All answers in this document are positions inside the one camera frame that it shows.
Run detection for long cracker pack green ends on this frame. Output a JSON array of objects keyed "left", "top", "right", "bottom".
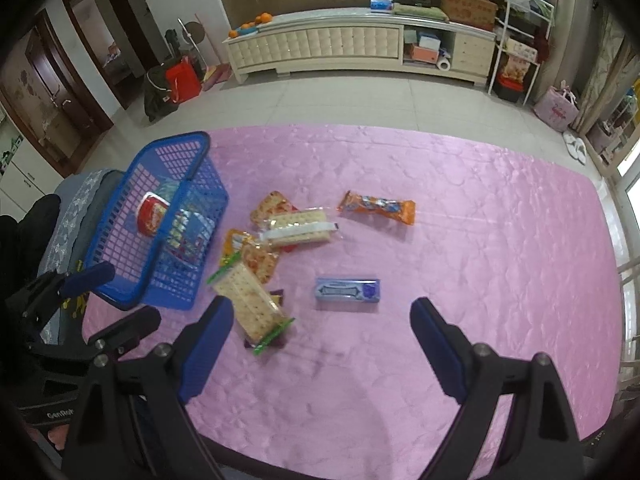
[{"left": 207, "top": 252, "right": 295, "bottom": 356}]

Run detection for purple yellow cracker bag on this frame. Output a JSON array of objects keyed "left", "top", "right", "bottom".
[{"left": 238, "top": 289, "right": 294, "bottom": 354}]

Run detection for blue gum box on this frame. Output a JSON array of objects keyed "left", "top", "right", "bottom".
[{"left": 314, "top": 278, "right": 381, "bottom": 304}]

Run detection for large clear blue-striped bag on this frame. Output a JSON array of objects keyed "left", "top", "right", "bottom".
[{"left": 166, "top": 188, "right": 215, "bottom": 266}]

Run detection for orange snack bar wrapper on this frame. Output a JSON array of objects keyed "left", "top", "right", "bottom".
[{"left": 337, "top": 191, "right": 416, "bottom": 226}]

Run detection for clear cracker pack white strip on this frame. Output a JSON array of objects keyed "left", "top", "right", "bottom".
[{"left": 259, "top": 208, "right": 338, "bottom": 247}]

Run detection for red beef snack pouch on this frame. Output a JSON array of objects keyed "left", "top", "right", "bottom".
[{"left": 136, "top": 192, "right": 169, "bottom": 237}]

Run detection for blue plastic basket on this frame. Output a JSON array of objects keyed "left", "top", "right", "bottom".
[{"left": 85, "top": 131, "right": 229, "bottom": 311}]

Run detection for yellow orange snack packet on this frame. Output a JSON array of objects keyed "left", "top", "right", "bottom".
[{"left": 220, "top": 229, "right": 280, "bottom": 284}]

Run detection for red orange snack packet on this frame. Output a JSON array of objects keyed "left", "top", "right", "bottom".
[{"left": 250, "top": 191, "right": 297, "bottom": 226}]

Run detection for pink quilted table cover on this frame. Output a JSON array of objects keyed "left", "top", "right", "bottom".
[{"left": 79, "top": 123, "right": 624, "bottom": 480}]

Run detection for black bag on floor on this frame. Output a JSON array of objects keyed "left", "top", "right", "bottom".
[{"left": 142, "top": 65, "right": 179, "bottom": 122}]

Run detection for white slippers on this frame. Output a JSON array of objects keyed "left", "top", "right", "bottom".
[{"left": 562, "top": 131, "right": 587, "bottom": 166}]

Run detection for red gift bag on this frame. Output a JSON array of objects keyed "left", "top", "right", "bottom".
[{"left": 165, "top": 56, "right": 202, "bottom": 104}]

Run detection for pink bag on floor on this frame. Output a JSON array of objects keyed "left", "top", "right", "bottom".
[{"left": 533, "top": 80, "right": 579, "bottom": 133}]

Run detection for oranges on blue plate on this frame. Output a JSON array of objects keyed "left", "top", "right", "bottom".
[{"left": 228, "top": 12, "right": 273, "bottom": 39}]

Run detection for patterned curtain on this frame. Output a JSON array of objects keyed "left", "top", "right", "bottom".
[{"left": 572, "top": 10, "right": 639, "bottom": 136}]

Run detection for cream TV cabinet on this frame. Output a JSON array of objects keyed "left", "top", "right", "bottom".
[{"left": 224, "top": 8, "right": 496, "bottom": 87}]

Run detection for white metal shelf rack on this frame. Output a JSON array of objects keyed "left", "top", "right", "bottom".
[{"left": 487, "top": 0, "right": 555, "bottom": 105}]

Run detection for folded green cloth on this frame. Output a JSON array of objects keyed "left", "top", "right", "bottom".
[{"left": 392, "top": 2, "right": 449, "bottom": 23}]

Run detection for cardboard box on cabinet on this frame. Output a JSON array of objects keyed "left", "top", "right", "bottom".
[{"left": 439, "top": 0, "right": 498, "bottom": 30}]

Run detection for blue tissue box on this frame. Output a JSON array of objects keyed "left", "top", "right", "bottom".
[{"left": 370, "top": 0, "right": 394, "bottom": 13}]

